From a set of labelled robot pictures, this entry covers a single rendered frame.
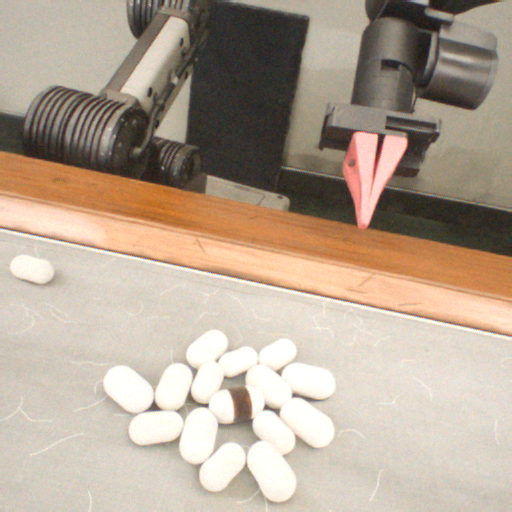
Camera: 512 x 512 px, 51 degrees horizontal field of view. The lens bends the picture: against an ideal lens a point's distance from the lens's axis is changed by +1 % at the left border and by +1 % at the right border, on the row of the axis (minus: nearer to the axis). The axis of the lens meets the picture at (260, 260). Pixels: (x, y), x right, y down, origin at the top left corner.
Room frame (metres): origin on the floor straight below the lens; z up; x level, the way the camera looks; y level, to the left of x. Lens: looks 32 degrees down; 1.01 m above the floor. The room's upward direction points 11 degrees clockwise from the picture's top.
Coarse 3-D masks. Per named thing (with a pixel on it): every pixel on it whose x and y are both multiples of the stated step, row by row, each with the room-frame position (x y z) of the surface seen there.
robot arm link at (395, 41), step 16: (368, 32) 0.56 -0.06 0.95; (384, 32) 0.55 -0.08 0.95; (400, 32) 0.55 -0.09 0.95; (416, 32) 0.56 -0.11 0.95; (432, 32) 0.57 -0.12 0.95; (368, 48) 0.54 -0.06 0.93; (384, 48) 0.53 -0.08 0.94; (400, 48) 0.53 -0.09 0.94; (416, 48) 0.55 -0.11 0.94; (432, 48) 0.55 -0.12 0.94; (384, 64) 0.53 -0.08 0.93; (400, 64) 0.52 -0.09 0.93; (416, 64) 0.54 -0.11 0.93; (432, 64) 0.54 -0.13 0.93; (416, 80) 0.56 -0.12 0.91
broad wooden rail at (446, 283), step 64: (0, 192) 0.44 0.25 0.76; (64, 192) 0.46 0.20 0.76; (128, 192) 0.49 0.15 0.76; (192, 192) 0.52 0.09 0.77; (192, 256) 0.41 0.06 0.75; (256, 256) 0.42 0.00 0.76; (320, 256) 0.43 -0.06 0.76; (384, 256) 0.45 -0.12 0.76; (448, 256) 0.48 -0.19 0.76; (448, 320) 0.40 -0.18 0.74
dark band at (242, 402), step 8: (232, 392) 0.24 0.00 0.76; (240, 392) 0.24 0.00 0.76; (248, 392) 0.25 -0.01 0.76; (232, 400) 0.24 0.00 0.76; (240, 400) 0.24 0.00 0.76; (248, 400) 0.24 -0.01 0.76; (240, 408) 0.24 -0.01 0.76; (248, 408) 0.24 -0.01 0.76; (240, 416) 0.23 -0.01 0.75; (248, 416) 0.24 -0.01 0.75
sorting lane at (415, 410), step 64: (0, 256) 0.37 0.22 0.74; (64, 256) 0.39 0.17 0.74; (128, 256) 0.41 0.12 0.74; (0, 320) 0.29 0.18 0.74; (64, 320) 0.31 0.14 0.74; (128, 320) 0.32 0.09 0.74; (192, 320) 0.33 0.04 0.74; (256, 320) 0.35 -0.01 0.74; (320, 320) 0.37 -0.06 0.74; (384, 320) 0.38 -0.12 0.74; (0, 384) 0.24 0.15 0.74; (64, 384) 0.24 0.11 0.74; (384, 384) 0.30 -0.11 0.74; (448, 384) 0.32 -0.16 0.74; (0, 448) 0.19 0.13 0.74; (64, 448) 0.20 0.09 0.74; (128, 448) 0.21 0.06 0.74; (320, 448) 0.23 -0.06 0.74; (384, 448) 0.24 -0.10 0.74; (448, 448) 0.25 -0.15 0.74
